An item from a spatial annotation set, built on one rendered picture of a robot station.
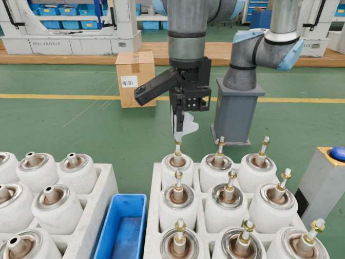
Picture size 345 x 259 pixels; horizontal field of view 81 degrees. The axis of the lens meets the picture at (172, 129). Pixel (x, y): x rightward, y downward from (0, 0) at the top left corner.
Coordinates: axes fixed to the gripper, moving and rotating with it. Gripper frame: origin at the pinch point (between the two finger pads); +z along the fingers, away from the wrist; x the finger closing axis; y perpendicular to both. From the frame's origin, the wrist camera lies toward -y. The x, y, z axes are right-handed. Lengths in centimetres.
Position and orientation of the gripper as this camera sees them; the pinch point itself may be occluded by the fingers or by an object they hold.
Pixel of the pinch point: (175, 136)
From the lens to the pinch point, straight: 53.3
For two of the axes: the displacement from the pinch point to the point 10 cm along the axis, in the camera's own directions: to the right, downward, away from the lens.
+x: -2.0, -5.5, 8.1
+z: 0.0, 8.3, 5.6
